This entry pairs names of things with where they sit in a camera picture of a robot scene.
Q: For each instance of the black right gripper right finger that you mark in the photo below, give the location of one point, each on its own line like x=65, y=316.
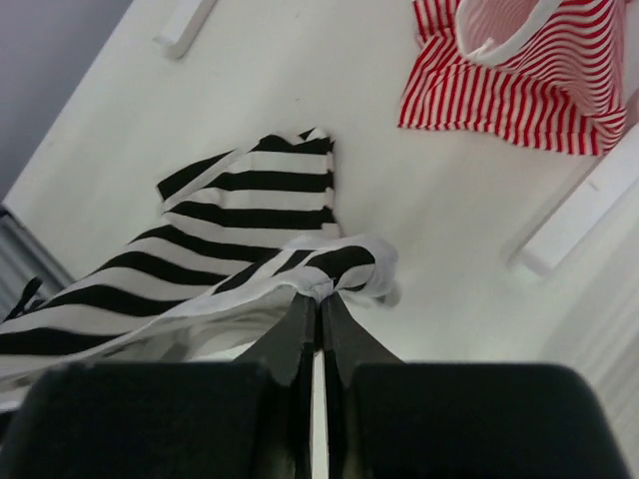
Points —
x=387, y=418

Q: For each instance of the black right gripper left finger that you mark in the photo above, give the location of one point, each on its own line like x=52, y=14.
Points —
x=245, y=418

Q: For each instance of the red white striped tank top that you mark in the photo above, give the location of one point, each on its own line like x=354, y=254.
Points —
x=546, y=75

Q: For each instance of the black white striped tank top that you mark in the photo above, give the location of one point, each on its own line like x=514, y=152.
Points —
x=239, y=235

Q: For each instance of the white clothes rack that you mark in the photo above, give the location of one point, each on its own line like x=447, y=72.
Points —
x=455, y=202

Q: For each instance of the aluminium rail frame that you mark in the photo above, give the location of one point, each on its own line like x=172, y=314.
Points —
x=29, y=274

